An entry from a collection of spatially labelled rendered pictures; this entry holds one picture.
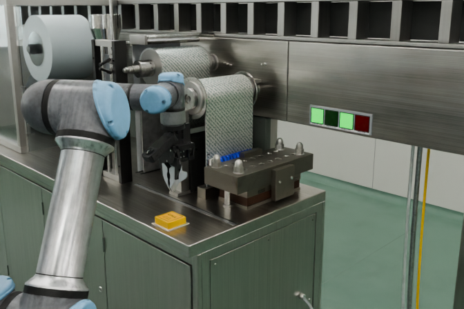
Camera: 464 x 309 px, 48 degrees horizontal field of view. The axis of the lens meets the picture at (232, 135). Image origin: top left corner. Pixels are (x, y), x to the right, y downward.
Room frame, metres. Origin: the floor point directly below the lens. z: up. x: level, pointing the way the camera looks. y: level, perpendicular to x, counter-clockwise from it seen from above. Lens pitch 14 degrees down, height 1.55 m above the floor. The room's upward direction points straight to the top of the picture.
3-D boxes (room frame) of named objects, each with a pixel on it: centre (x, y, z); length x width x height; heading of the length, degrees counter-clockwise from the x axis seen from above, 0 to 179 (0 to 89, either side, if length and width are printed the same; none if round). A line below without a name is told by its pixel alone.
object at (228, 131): (1.82, 0.01, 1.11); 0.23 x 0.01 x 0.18; 135
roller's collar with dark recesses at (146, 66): (1.94, 0.33, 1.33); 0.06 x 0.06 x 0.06; 45
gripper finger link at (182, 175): (1.51, 0.16, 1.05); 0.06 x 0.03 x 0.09; 135
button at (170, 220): (1.50, 0.19, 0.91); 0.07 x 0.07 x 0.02; 45
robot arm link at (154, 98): (1.42, 0.22, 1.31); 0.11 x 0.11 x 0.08; 77
